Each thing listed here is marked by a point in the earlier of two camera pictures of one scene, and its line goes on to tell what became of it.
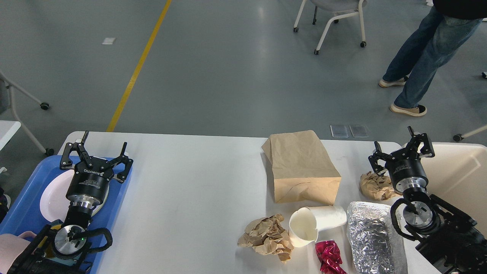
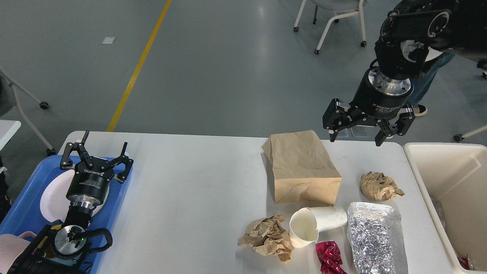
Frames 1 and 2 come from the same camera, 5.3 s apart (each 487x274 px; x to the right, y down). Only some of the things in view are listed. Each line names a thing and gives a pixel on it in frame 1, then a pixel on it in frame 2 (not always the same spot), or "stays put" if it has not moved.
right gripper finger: [426, 150] -> [401, 126]
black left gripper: [90, 183] stays put
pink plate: [54, 204] stays put
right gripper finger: [378, 155] -> [336, 117]
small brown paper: [377, 187] stays put
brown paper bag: [302, 173] stays put
